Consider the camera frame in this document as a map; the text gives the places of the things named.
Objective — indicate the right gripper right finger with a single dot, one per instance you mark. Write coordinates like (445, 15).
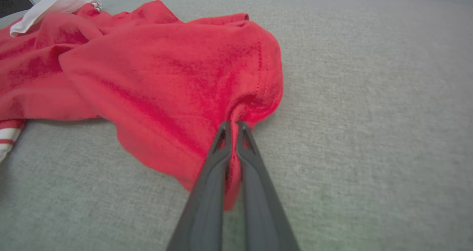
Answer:
(262, 214)

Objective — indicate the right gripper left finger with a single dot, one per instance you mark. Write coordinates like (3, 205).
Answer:
(203, 214)

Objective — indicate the red t-shirt with white sleeves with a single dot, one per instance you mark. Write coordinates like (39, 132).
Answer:
(166, 77)

